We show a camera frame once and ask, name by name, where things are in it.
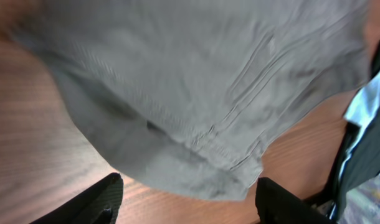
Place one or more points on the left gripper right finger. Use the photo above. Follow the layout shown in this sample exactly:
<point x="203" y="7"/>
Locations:
<point x="276" y="205"/>

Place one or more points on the light blue garment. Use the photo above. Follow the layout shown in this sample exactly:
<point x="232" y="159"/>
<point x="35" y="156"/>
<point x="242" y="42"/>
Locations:
<point x="361" y="112"/>

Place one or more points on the grey shorts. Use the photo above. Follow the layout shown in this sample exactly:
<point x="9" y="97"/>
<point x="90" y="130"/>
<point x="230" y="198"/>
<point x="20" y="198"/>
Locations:
<point x="185" y="96"/>

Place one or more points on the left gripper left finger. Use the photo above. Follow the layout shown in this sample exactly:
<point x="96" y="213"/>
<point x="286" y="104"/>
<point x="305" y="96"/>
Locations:
<point x="99" y="204"/>

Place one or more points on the black t-shirt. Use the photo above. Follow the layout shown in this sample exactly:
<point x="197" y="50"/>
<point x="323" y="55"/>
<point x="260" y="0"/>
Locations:
<point x="364" y="163"/>

